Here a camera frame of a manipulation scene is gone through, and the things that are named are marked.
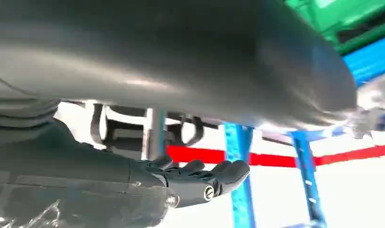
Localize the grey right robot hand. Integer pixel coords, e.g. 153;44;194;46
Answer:
0;0;358;228

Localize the red floor tape line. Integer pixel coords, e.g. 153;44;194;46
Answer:
166;143;385;168

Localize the green plastic crate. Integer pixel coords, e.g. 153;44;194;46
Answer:
285;0;385;57

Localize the shiny silver metal part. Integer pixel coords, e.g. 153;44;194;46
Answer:
347;71;385;140

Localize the grey steel post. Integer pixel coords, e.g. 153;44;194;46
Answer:
144;108;167;160

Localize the black metal frame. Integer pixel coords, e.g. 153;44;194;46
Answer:
89;103;219;149

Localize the blue metal rack frame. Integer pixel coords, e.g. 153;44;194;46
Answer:
223;34;385;228

